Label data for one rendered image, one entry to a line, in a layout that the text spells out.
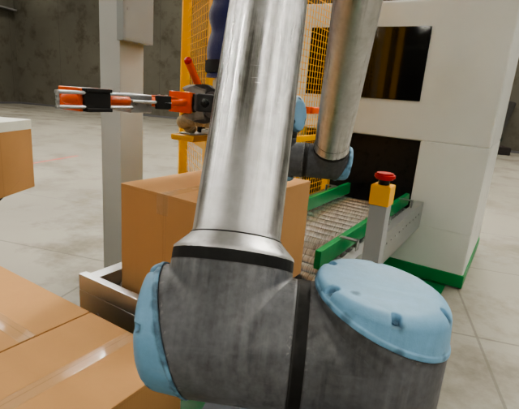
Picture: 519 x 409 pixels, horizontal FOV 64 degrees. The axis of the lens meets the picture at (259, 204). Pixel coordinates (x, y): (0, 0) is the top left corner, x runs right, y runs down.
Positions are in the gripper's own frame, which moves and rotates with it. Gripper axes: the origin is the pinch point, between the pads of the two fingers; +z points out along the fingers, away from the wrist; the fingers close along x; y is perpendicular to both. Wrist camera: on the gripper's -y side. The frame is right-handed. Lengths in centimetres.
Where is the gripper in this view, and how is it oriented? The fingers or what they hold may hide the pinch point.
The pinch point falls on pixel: (183, 101)
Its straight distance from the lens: 127.1
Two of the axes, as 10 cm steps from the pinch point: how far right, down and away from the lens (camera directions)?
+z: -8.5, -2.0, 4.9
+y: 5.2, -1.8, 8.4
